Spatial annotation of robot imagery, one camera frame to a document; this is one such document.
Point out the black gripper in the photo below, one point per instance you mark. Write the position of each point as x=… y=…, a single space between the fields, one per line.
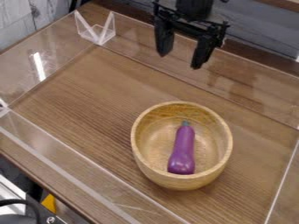
x=189 y=17

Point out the brown wooden bowl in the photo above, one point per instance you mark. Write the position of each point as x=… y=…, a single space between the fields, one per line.
x=153 y=136

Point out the purple toy eggplant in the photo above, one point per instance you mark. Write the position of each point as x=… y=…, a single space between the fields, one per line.
x=182 y=161

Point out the yellow tag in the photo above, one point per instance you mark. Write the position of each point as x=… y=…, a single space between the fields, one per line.
x=50 y=203

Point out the clear acrylic corner bracket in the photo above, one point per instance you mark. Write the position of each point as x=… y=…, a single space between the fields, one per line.
x=99 y=34

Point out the clear acrylic tray wall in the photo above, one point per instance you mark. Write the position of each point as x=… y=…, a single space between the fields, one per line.
x=72 y=145

